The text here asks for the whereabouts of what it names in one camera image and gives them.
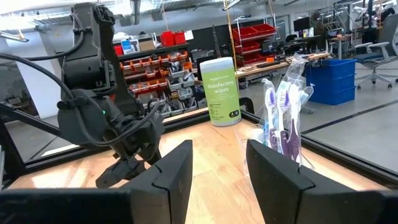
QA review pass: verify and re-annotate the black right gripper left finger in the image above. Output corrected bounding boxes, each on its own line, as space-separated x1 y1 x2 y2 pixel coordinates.
123 139 195 224

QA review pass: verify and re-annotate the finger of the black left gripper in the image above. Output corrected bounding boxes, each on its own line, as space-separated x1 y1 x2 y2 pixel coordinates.
95 158 154 189

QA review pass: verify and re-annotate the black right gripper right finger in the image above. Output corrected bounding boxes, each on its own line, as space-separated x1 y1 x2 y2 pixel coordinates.
246 139 398 224

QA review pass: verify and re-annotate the shelf with orange bins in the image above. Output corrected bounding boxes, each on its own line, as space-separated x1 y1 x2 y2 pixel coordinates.
118 49 206 118

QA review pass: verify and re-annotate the blue white product box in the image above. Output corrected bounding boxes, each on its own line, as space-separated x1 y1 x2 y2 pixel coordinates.
120 39 141 56

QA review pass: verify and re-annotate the small brown cardboard box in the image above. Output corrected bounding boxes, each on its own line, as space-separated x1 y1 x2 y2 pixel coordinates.
138 36 155 52

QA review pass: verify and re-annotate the green disinfecting wipes canister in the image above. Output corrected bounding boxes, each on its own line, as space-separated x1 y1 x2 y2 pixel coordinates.
199 56 243 128

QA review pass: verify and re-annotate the red storage box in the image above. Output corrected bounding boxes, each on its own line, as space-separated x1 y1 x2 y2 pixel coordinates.
159 30 175 47
172 30 187 46

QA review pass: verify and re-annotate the blue storage tote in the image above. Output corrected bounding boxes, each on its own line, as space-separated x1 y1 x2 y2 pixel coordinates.
305 58 358 106

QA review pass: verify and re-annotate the wooden workbench with tools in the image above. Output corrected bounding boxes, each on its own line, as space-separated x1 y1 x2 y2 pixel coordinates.
235 52 331 90

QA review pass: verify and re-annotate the rack with red bins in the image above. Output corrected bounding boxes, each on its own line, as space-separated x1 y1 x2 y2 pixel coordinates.
231 17 278 68

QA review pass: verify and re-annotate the grey white office chair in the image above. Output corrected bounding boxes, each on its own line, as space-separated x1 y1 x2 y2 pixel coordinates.
353 14 398 91

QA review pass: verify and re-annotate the black monitor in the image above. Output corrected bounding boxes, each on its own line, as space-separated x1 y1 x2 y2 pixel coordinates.
293 16 311 32

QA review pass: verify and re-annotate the yellow hanging cable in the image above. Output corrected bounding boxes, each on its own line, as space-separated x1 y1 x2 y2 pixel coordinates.
222 0 241 94

